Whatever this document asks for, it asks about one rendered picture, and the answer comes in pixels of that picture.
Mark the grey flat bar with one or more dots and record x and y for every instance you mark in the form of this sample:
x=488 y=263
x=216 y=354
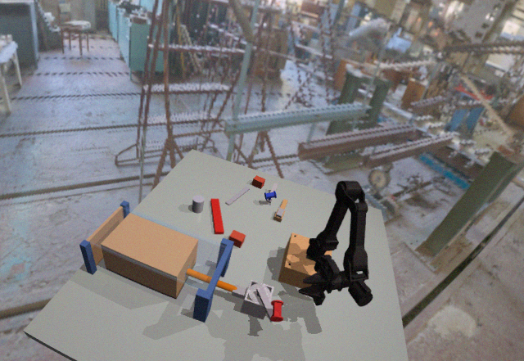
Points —
x=230 y=201

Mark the blue post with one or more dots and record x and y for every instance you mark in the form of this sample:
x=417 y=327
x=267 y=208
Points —
x=219 y=272

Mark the grey cylinder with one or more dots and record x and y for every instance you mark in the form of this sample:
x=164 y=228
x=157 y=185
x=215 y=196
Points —
x=197 y=204

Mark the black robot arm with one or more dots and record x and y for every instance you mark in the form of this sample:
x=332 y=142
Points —
x=356 y=258

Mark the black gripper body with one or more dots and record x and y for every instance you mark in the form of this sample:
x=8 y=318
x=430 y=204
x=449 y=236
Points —
x=337 y=280

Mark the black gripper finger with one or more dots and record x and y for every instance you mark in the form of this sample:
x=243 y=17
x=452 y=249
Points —
x=319 y=278
x=310 y=291

